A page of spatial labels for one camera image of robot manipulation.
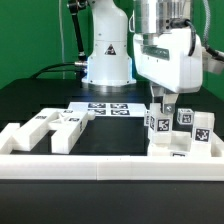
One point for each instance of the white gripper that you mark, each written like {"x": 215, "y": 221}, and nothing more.
{"x": 169, "y": 65}

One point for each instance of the white chair seat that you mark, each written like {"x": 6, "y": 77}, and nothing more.
{"x": 180, "y": 146}

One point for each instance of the white chair back frame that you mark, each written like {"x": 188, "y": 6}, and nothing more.
{"x": 67, "y": 124}

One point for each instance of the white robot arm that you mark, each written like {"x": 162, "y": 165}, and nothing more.
{"x": 112, "y": 60}

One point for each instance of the tagged white cube left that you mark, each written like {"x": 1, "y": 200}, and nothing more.
{"x": 146, "y": 118}

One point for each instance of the tagged white cube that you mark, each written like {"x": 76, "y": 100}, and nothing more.
{"x": 146, "y": 118}
{"x": 185, "y": 116}

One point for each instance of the white tag sheet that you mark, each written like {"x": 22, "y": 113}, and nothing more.
{"x": 110, "y": 109}

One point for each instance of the tagged white cube right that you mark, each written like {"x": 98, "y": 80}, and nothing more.
{"x": 185, "y": 116}

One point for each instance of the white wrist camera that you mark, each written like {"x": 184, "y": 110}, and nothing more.
{"x": 213, "y": 62}

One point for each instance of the white right fence rail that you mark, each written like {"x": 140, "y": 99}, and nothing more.
{"x": 217, "y": 146}

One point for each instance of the white fence rail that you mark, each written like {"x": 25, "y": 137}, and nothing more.
{"x": 6, "y": 138}
{"x": 217, "y": 146}
{"x": 55, "y": 167}

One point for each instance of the white front fence rail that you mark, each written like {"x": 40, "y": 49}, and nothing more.
{"x": 55, "y": 167}

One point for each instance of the black camera stand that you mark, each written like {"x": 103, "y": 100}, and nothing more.
{"x": 74, "y": 7}

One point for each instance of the white left fence rail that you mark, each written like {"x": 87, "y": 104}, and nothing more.
{"x": 6, "y": 138}

